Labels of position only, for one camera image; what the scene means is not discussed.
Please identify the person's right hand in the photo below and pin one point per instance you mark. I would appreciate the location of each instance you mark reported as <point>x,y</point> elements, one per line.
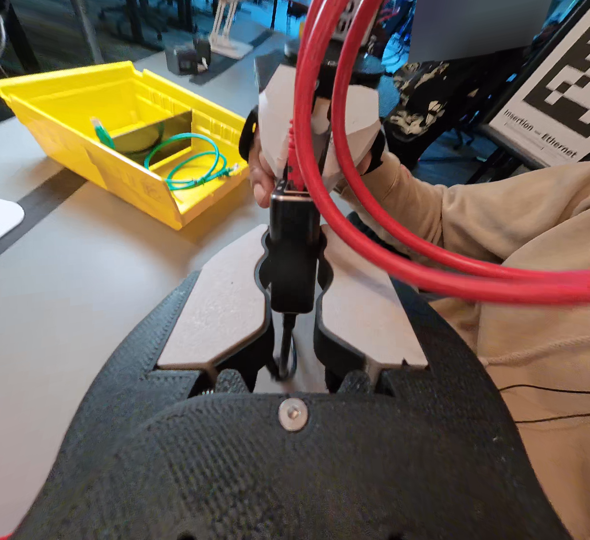
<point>262,185</point>

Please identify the yellow plastic bin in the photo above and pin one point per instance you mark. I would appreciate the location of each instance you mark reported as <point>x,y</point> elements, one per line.
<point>55,115</point>

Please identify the black ethernet adapter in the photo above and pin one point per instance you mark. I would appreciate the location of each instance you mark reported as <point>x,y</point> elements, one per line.
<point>295,263</point>

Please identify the wooden easel sign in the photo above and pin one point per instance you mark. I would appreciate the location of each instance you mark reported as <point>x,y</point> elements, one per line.
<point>233,48</point>

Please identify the person's right forearm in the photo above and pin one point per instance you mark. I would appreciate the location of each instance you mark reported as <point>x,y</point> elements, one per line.
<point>461,212</point>

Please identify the grey light stand pole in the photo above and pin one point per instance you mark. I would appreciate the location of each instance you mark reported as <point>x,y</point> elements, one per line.
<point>80,5</point>

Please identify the small black box device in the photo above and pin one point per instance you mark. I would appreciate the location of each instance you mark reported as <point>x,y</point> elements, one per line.
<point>184,60</point>

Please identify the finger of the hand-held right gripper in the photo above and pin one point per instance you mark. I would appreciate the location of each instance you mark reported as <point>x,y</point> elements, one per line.
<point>362,120</point>
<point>276,125</point>

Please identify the black white tag sign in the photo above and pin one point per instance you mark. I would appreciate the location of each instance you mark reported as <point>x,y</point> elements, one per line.
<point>530,134</point>

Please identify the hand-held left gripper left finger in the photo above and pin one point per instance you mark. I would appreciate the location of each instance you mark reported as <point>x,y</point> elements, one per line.
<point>216,309</point>

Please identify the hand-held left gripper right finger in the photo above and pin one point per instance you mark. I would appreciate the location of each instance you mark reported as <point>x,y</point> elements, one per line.
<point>368,314</point>

